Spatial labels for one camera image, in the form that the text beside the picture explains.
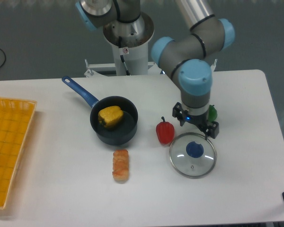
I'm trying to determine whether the glass lid with blue knob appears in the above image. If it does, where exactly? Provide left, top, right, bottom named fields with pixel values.
left=169, top=132, right=217, bottom=179

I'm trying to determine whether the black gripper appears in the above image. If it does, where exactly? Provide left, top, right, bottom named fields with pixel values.
left=172, top=102, right=219, bottom=140

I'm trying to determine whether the dark pot with blue handle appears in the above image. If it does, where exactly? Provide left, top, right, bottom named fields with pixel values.
left=62, top=76, right=138, bottom=145

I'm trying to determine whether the red bell pepper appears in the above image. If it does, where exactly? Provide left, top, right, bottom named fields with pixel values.
left=156, top=116, right=175, bottom=145

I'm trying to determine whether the green bell pepper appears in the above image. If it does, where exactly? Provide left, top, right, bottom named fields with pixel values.
left=208, top=105, right=218, bottom=122

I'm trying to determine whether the yellow plastic basket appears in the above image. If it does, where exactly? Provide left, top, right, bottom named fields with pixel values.
left=0, top=97, right=37, bottom=210

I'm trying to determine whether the yellow bell pepper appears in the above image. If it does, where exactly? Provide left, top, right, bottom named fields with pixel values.
left=98, top=105, right=124, bottom=129

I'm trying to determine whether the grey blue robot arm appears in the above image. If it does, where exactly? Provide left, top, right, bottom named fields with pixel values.
left=75, top=0, right=235, bottom=138

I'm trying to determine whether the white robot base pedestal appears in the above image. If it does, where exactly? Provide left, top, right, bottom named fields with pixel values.
left=84, top=12, right=155, bottom=77

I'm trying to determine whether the toasted bread piece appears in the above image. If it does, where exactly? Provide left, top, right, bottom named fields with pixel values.
left=112, top=149, right=129, bottom=182

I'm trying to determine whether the white bracket behind table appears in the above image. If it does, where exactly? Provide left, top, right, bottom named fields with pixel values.
left=210, top=59, right=217, bottom=72

